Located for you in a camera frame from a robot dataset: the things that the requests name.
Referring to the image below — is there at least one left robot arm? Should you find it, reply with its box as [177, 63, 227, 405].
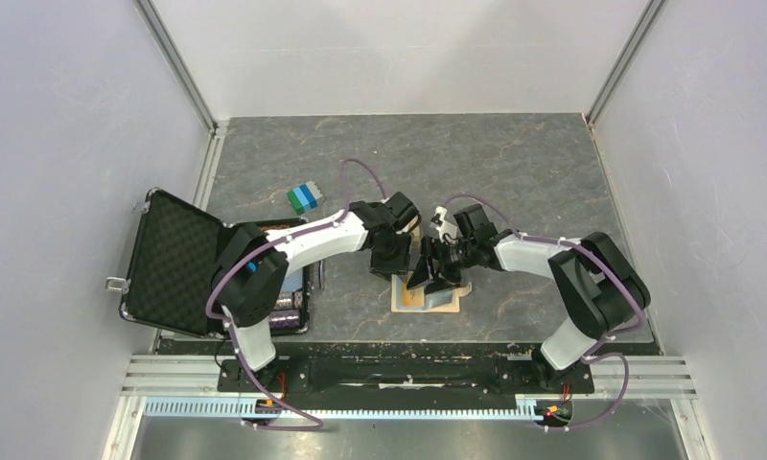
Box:
[205, 195, 421, 391]

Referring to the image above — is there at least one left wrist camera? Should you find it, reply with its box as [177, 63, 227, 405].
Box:
[383, 192, 421, 234]

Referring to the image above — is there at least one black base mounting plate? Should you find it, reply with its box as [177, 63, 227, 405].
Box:
[254, 355, 595, 396]

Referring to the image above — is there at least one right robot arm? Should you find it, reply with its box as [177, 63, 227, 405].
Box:
[407, 228, 651, 391]

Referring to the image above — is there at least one orange credit card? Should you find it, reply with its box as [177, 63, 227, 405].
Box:
[398, 282, 426, 309]

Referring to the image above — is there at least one beige leather card holder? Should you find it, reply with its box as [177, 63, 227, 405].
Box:
[390, 276, 472, 314]

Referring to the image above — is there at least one black foam-lined case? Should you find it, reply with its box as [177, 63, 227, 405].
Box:
[105, 187, 326, 339]

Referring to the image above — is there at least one green blue grey block stack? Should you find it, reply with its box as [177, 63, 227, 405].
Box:
[287, 181, 324, 216]

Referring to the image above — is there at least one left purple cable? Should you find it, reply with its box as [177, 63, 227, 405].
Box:
[205, 158, 390, 431]

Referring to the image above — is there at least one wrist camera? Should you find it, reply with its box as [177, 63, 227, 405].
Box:
[430, 204, 498, 243]
[383, 192, 421, 234]

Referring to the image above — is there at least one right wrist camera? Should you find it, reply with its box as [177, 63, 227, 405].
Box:
[430, 204, 498, 243]

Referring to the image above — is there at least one white cable duct strip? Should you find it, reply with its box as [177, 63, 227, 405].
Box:
[143, 397, 564, 422]

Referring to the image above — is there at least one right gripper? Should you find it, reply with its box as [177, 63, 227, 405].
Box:
[407, 235, 477, 294]

